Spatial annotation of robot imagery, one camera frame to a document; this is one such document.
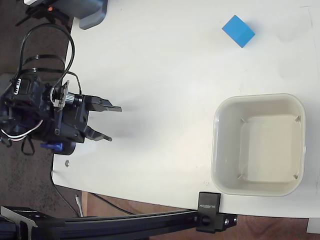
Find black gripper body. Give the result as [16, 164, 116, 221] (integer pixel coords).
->
[53, 94, 91, 145]

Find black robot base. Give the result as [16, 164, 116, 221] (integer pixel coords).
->
[32, 131, 77, 156]

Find blue cube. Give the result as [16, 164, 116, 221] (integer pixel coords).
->
[221, 14, 256, 49]

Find white square plastic bin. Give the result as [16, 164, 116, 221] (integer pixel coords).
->
[210, 92, 307, 197]

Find blue table clamp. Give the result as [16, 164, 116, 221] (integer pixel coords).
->
[39, 142, 64, 152]

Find gray device housing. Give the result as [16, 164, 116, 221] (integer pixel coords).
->
[53, 0, 110, 31]

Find black table clamp block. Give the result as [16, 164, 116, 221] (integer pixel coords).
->
[195, 191, 238, 234]

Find gripper camera board with lens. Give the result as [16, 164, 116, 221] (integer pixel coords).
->
[49, 79, 84, 110]

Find thin black cable loop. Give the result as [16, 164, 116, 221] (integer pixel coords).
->
[21, 138, 36, 157]

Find white red servo wires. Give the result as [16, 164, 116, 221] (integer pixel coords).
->
[0, 119, 45, 142]

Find black round camera cable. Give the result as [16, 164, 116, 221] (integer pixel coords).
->
[14, 23, 83, 101]

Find black floor cable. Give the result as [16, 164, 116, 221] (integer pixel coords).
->
[50, 170, 137, 216]

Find black flat strap loops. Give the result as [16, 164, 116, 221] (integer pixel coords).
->
[21, 54, 66, 75]

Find silver metal bracket plate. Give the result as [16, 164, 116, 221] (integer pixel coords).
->
[0, 205, 39, 229]

